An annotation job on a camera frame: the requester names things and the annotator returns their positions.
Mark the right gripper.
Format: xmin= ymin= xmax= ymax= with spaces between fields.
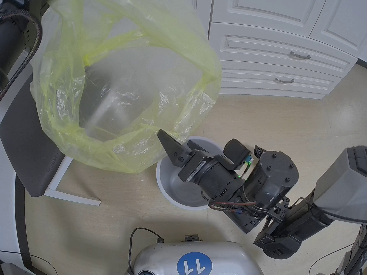
xmin=157 ymin=129 xmax=248 ymax=201

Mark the yellow plastic bag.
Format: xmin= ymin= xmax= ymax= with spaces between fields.
xmin=30 ymin=0 xmax=222 ymax=173

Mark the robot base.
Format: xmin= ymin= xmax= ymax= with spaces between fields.
xmin=133 ymin=234 xmax=263 ymax=275

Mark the white trash bin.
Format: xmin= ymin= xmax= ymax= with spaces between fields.
xmin=156 ymin=136 xmax=227 ymax=211

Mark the white chair dark grey seat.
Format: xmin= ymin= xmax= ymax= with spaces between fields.
xmin=0 ymin=76 xmax=102 ymax=206

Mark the white wardrobe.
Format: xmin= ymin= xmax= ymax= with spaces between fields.
xmin=49 ymin=0 xmax=367 ymax=100

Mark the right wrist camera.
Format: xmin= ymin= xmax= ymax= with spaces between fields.
xmin=222 ymin=139 xmax=253 ymax=172

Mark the black cable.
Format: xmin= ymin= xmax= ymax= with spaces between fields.
xmin=128 ymin=227 xmax=164 ymax=275
xmin=311 ymin=242 xmax=355 ymax=275
xmin=0 ymin=249 xmax=56 ymax=275

